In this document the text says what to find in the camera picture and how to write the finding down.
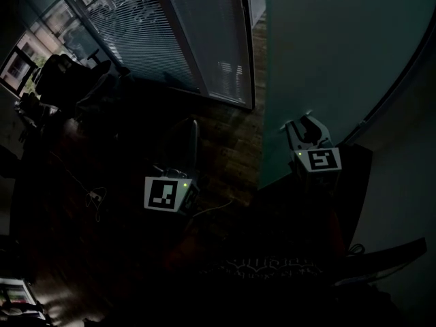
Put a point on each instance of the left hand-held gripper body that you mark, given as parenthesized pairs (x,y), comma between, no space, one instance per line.
(167,196)

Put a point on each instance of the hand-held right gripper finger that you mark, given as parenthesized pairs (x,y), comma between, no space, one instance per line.
(293,135)
(322,131)

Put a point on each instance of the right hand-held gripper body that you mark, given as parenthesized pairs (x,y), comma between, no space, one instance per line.
(320,163)

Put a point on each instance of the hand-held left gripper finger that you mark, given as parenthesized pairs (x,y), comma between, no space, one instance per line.
(195,148)

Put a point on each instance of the frosted glass door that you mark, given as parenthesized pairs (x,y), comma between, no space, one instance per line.
(340,46)

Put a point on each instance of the person's right forearm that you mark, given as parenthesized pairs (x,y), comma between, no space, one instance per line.
(335,230)

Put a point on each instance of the person's left forearm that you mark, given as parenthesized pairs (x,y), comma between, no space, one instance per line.
(184,240)

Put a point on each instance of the window blinds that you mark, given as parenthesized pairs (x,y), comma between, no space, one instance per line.
(163,36)

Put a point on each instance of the person's patterned clothing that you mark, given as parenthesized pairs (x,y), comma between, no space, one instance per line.
(265,267)

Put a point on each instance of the black office chair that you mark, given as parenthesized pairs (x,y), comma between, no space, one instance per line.
(73,80)

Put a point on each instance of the storage shelf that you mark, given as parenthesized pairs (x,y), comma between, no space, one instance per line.
(18,298)

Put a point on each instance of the dark window frame post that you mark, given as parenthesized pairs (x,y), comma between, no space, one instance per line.
(247,43)

